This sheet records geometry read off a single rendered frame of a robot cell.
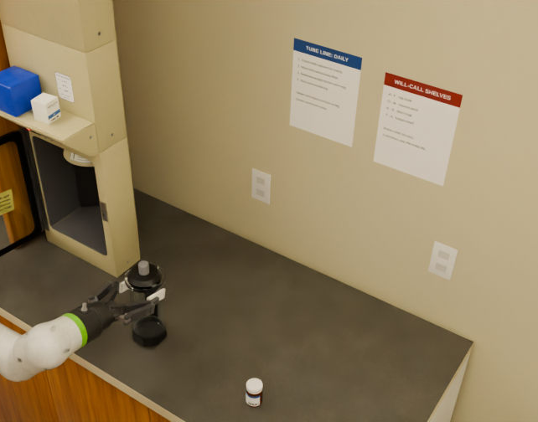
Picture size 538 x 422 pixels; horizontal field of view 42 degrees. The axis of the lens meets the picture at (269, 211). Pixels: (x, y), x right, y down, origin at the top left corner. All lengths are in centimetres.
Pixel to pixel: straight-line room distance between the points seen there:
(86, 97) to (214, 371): 82
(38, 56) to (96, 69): 19
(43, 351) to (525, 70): 128
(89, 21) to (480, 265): 123
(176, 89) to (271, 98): 38
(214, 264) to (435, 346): 74
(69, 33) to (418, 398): 132
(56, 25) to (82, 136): 29
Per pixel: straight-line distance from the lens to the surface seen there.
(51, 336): 172
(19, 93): 204
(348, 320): 217
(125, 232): 225
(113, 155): 208
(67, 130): 196
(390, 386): 202
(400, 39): 183
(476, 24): 175
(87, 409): 238
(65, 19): 189
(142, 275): 193
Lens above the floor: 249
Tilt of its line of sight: 37 degrees down
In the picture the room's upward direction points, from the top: 2 degrees clockwise
